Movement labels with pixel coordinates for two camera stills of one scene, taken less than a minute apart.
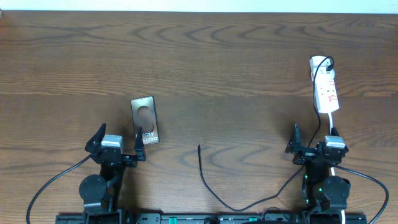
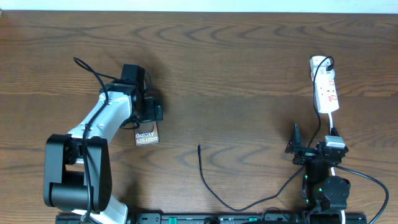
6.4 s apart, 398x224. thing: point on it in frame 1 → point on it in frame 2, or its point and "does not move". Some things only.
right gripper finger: (295, 142) does not move
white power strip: (326, 93) does not move
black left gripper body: (128, 163) → (150, 113)
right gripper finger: (334, 132) does not move
